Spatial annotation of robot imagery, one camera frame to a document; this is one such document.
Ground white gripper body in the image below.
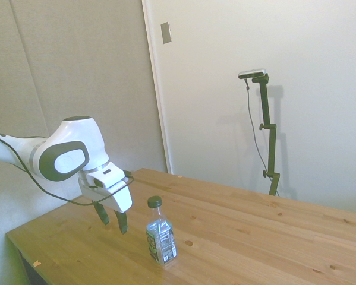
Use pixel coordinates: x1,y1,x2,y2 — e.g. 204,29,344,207
77,176,134,214

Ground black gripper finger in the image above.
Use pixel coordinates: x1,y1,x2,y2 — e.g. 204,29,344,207
94,202,111,226
113,209,128,235

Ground clear plastic bottle green cap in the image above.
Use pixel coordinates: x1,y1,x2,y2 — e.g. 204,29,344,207
145,195,178,266

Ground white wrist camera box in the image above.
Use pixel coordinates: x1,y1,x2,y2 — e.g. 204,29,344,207
85,164,128,189

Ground dark green camera stand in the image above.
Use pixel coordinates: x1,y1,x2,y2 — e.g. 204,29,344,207
251,73,281,197

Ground grey wall switch plate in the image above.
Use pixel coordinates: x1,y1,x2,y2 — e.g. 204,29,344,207
160,21,173,45

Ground silver exterior camera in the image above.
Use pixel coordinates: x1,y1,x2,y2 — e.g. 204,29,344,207
238,68,267,80

